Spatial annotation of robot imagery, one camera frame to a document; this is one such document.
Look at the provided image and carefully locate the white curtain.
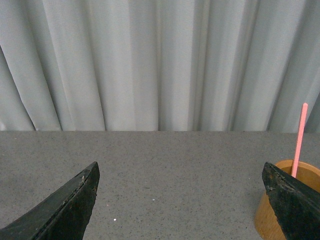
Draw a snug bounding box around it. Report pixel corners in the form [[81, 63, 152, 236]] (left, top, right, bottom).
[[0, 0, 320, 133]]

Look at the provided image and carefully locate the pink chopstick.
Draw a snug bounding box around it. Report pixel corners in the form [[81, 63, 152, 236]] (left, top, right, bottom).
[[291, 102, 308, 178]]

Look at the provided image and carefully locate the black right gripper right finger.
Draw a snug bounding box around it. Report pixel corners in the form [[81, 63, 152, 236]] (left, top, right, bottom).
[[262, 162, 320, 240]]

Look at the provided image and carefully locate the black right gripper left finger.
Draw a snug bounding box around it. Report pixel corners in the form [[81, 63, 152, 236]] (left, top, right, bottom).
[[0, 161, 100, 240]]

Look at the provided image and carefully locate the wooden chopstick holder cup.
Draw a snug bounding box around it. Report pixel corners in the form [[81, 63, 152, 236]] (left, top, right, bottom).
[[254, 160, 320, 240]]

